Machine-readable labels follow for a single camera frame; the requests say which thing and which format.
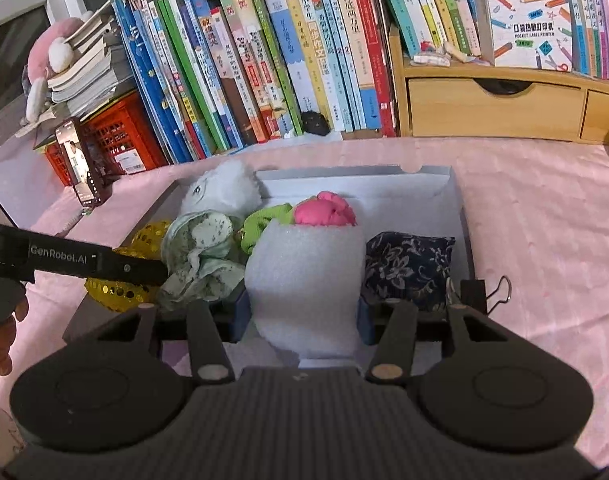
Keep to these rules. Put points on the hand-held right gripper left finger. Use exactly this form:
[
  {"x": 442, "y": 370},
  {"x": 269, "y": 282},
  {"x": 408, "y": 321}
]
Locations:
[{"x": 241, "y": 312}]

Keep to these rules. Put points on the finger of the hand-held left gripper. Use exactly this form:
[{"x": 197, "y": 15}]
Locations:
[{"x": 134, "y": 269}]

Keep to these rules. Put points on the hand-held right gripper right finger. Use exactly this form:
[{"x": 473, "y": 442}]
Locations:
[{"x": 364, "y": 320}]

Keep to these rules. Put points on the navy floral fabric pouch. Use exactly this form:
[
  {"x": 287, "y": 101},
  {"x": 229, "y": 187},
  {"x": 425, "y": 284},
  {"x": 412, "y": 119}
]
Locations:
[{"x": 409, "y": 265}]

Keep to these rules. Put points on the green plaid floral cloth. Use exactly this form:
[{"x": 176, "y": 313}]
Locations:
[{"x": 199, "y": 240}]

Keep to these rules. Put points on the white foam sheet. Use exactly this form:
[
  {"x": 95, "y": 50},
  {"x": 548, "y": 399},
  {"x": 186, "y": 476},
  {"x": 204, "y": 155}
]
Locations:
[{"x": 304, "y": 280}]

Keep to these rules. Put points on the pink and green plush toy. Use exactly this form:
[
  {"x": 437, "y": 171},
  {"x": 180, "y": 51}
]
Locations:
[{"x": 324, "y": 210}]

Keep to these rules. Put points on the white fluffy plush toy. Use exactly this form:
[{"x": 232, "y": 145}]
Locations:
[{"x": 224, "y": 185}]

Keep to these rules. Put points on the black binder clip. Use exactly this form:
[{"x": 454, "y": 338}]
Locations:
[{"x": 474, "y": 292}]

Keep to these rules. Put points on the smartphone with lit screen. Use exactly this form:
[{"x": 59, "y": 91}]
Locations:
[{"x": 79, "y": 160}]

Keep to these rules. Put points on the red plastic crate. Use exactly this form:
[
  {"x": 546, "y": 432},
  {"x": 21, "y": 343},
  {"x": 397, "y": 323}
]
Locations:
[{"x": 124, "y": 140}]

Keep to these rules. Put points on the stack of flat books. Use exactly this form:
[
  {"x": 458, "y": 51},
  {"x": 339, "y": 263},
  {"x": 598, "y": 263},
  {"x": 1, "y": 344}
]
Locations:
[{"x": 89, "y": 70}]

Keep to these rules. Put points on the small black object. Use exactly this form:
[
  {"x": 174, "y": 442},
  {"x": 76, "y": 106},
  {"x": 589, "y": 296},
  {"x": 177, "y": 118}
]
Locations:
[{"x": 315, "y": 124}]

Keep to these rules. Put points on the pink and white plush toy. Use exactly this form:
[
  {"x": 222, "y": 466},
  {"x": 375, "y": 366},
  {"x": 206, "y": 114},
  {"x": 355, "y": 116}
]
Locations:
[{"x": 49, "y": 50}]

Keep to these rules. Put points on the wooden drawer organizer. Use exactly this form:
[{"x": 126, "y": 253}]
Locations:
[{"x": 484, "y": 110}]

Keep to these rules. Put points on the row of upright books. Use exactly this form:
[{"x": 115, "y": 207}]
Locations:
[{"x": 284, "y": 60}]

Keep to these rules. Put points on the white pencil print box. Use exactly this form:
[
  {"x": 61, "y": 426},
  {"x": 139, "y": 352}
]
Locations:
[{"x": 524, "y": 30}]

